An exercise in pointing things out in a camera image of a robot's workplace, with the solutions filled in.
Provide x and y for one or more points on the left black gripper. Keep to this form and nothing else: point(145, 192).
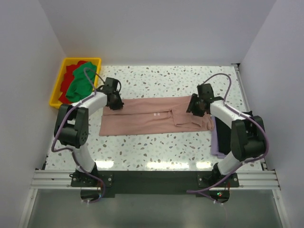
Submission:
point(118, 105)

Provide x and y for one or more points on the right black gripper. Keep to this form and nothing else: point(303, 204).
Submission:
point(194, 98)

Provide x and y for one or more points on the pink t shirt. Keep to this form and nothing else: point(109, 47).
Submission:
point(153, 116)

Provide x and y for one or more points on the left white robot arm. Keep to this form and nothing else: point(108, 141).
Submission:
point(72, 124)

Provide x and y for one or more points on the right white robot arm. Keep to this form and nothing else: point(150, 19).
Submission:
point(226, 113)

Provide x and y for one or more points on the green t shirt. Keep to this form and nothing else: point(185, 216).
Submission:
point(80, 87)

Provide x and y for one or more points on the black folded t shirt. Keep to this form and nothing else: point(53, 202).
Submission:
point(238, 137)

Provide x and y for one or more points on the red t shirt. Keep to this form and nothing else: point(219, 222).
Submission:
point(67, 80)

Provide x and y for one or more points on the lavender folded t shirt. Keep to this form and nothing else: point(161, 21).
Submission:
point(220, 139)

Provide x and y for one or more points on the yellow plastic bin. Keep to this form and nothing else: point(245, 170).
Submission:
point(56, 93)

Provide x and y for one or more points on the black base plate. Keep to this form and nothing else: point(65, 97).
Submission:
point(140, 182)

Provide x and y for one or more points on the aluminium frame rail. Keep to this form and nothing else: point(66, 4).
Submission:
point(50, 179)

